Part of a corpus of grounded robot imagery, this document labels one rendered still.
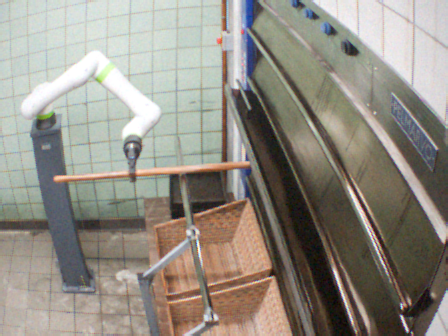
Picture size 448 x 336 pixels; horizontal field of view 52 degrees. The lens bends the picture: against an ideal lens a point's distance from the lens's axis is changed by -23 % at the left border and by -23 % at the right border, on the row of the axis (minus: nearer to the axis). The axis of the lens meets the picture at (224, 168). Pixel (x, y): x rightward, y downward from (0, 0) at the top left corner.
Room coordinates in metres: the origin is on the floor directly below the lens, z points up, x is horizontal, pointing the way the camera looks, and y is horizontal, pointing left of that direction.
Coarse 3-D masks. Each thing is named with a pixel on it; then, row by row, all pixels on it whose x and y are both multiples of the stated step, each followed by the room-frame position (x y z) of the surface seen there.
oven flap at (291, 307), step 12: (252, 180) 2.37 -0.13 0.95; (252, 192) 2.26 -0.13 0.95; (264, 204) 2.14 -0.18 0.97; (264, 216) 2.08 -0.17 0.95; (264, 228) 1.99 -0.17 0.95; (276, 252) 1.82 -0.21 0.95; (276, 264) 1.74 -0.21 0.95; (276, 276) 1.67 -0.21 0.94; (288, 288) 1.57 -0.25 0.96; (288, 300) 1.50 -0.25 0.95; (288, 312) 1.43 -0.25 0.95; (300, 324) 1.33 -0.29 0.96
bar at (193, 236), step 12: (180, 144) 2.32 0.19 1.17; (180, 156) 2.21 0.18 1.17; (180, 180) 2.03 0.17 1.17; (192, 216) 1.78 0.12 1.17; (192, 228) 1.70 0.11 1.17; (192, 240) 1.63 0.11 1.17; (180, 252) 1.66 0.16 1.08; (192, 252) 1.57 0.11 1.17; (156, 264) 1.66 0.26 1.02; (144, 276) 1.64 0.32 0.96; (204, 276) 1.42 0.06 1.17; (144, 288) 1.63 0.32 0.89; (204, 288) 1.35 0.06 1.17; (144, 300) 1.62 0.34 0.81; (204, 300) 1.29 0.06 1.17; (204, 312) 1.24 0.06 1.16; (156, 324) 1.63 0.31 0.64; (204, 324) 1.19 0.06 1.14; (216, 324) 1.19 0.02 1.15
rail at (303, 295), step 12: (228, 84) 2.39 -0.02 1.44; (240, 120) 2.02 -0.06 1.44; (252, 144) 1.84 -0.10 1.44; (252, 156) 1.77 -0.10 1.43; (264, 180) 1.60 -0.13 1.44; (264, 192) 1.56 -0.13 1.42; (276, 204) 1.47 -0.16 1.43; (276, 216) 1.41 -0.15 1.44; (276, 228) 1.37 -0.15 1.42; (288, 240) 1.29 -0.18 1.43; (288, 252) 1.23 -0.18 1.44; (288, 264) 1.19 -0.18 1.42; (300, 276) 1.12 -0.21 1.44; (300, 288) 1.06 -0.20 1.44; (300, 300) 1.02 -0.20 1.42; (312, 312) 0.96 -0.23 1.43; (312, 324) 0.90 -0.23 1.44
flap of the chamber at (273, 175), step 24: (264, 120) 2.10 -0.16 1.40; (264, 144) 1.89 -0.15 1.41; (264, 168) 1.72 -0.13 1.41; (288, 168) 1.74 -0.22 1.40; (288, 192) 1.59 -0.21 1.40; (288, 216) 1.44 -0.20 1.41; (312, 240) 1.33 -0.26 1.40; (312, 264) 1.20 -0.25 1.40; (312, 288) 1.09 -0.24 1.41; (336, 288) 1.09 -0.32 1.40; (336, 312) 0.98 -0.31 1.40
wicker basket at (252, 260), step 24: (216, 216) 2.34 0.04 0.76; (240, 216) 2.36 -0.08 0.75; (168, 240) 2.30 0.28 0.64; (216, 240) 2.34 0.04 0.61; (240, 240) 2.26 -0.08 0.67; (264, 240) 2.04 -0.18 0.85; (168, 264) 2.15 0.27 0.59; (192, 264) 2.16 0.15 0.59; (216, 264) 2.16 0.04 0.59; (240, 264) 2.15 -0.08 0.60; (264, 264) 1.90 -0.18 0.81; (168, 288) 1.96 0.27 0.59; (192, 288) 1.79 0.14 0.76; (216, 288) 1.80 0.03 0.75; (192, 312) 1.77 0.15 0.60
